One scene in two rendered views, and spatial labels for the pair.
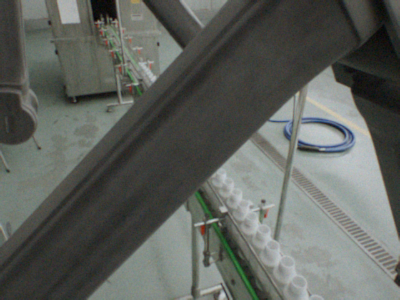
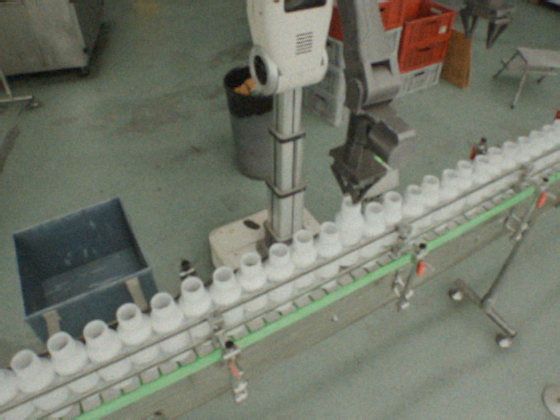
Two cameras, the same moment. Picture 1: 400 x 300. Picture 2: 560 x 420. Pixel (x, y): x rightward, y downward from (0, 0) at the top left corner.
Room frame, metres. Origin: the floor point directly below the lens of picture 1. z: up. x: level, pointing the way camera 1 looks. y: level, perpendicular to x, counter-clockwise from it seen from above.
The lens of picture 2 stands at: (0.01, -0.91, 1.77)
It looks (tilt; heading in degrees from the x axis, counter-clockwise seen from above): 43 degrees down; 80
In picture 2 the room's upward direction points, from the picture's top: straight up
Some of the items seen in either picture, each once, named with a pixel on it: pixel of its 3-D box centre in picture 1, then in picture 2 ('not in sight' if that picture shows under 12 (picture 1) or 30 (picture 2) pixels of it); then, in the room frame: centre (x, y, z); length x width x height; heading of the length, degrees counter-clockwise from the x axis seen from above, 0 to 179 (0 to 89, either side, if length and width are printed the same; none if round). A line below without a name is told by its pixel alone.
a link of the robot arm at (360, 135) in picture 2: not in sight; (367, 125); (0.27, -0.32, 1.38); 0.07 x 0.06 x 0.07; 109
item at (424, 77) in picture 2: not in sight; (402, 71); (1.75, 2.39, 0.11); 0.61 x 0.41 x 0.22; 23
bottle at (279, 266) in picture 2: not in sight; (279, 277); (0.11, -0.39, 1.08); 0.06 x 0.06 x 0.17
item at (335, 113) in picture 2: not in sight; (347, 93); (1.13, 2.06, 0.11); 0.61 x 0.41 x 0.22; 26
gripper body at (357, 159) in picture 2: not in sight; (359, 151); (0.27, -0.31, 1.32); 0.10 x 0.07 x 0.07; 110
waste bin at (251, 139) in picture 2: not in sight; (262, 124); (0.33, 1.38, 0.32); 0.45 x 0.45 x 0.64
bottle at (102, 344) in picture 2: not in sight; (108, 354); (-0.22, -0.50, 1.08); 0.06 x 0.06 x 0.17
